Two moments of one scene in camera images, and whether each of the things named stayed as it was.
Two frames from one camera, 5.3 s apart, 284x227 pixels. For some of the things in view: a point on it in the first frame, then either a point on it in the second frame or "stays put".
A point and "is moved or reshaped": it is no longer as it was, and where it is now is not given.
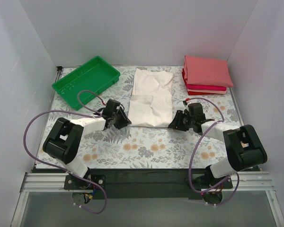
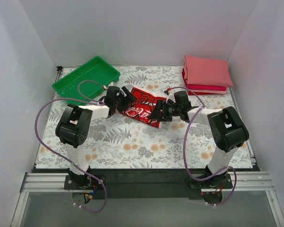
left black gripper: (119, 117) → (122, 102)
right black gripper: (180, 121) → (161, 111)
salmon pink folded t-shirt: (203, 71) stays put
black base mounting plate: (145, 184) stays put
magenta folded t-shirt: (206, 87) stays put
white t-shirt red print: (151, 102) is moved or reshaped
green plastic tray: (95, 74) stays put
